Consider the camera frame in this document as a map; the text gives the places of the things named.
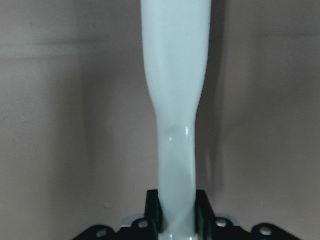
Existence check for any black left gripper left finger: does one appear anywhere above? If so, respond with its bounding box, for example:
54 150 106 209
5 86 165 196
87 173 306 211
144 189 165 240

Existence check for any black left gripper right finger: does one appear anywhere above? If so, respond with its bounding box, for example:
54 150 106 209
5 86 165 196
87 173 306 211
195 189 215 240

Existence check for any pale green hand brush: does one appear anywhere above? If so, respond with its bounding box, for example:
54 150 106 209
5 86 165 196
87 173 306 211
141 0 212 240

